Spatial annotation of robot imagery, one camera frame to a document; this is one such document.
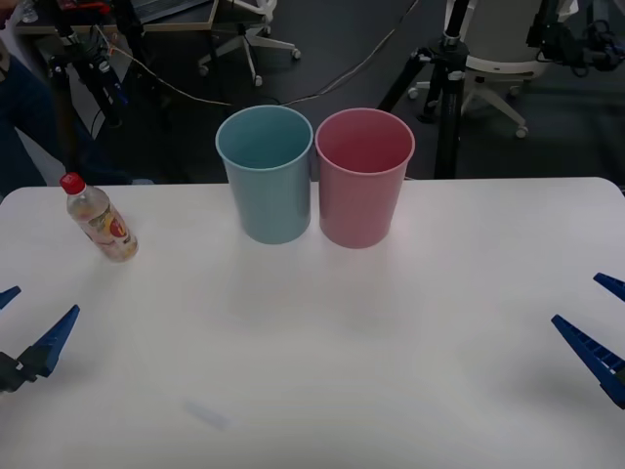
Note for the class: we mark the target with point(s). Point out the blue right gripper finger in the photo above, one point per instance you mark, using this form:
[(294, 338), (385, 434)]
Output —
[(598, 359), (614, 285)]

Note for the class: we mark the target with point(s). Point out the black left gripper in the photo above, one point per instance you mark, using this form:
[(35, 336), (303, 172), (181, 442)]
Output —
[(7, 373)]

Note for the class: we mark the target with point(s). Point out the clear bottle red cap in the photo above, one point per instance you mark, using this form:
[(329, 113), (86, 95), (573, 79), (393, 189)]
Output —
[(105, 222)]

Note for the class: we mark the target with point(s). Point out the person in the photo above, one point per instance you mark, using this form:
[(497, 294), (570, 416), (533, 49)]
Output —
[(24, 122)]

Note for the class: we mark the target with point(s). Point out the black equipment on stand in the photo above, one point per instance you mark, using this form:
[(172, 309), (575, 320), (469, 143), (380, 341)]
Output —
[(581, 44)]

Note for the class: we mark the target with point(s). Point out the white office chair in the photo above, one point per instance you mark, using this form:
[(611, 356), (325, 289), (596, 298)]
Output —
[(246, 44), (498, 66)]

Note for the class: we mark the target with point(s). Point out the plain black tripod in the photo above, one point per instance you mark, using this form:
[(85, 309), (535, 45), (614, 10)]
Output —
[(446, 98)]

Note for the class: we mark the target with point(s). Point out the pink plastic bin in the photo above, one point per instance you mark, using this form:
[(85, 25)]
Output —
[(359, 210)]

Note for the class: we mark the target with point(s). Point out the pale blue plastic bin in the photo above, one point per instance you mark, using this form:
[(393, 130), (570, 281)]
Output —
[(271, 200)]

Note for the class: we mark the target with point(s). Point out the dark desk wooden edge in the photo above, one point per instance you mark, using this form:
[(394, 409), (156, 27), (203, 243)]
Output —
[(185, 22)]

